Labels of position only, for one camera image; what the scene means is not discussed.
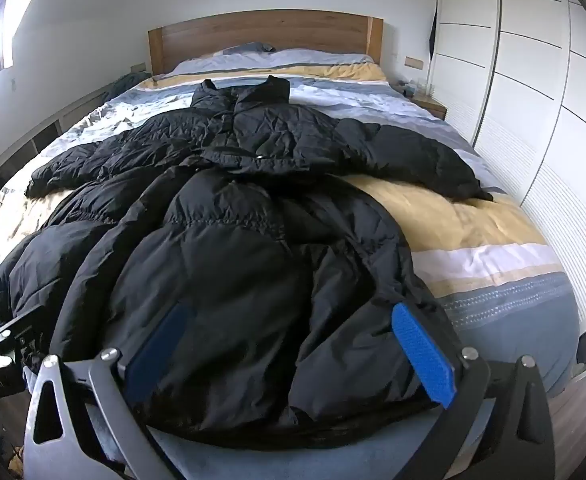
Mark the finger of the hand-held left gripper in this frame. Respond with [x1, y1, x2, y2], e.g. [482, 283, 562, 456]
[0, 310, 39, 378]

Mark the grey pillow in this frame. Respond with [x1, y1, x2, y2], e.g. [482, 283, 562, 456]
[222, 42, 277, 56]

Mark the low open shelf cabinet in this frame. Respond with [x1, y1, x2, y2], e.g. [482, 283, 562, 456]
[0, 85, 120, 221]

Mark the black puffer jacket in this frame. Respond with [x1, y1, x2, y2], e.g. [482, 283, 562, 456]
[0, 75, 494, 448]

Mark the window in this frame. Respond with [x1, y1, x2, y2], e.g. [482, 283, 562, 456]
[0, 0, 61, 103]

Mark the green crumpled cloth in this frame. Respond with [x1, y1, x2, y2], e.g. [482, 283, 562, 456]
[107, 72, 152, 99]

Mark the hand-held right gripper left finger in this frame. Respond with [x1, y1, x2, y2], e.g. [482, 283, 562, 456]
[23, 302, 199, 480]

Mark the wooden bed headboard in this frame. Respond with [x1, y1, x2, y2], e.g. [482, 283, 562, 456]
[148, 10, 385, 77]

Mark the striped duvet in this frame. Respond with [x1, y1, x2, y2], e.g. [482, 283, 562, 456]
[0, 49, 581, 480]

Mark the white pillow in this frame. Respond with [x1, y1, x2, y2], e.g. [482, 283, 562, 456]
[173, 49, 377, 74]

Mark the white wardrobe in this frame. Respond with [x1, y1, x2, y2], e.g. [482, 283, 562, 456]
[432, 0, 586, 343]

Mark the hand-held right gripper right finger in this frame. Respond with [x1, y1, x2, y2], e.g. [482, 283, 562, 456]
[390, 302, 556, 480]

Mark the wooden nightstand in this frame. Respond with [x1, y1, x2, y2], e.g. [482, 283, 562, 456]
[412, 94, 448, 121]

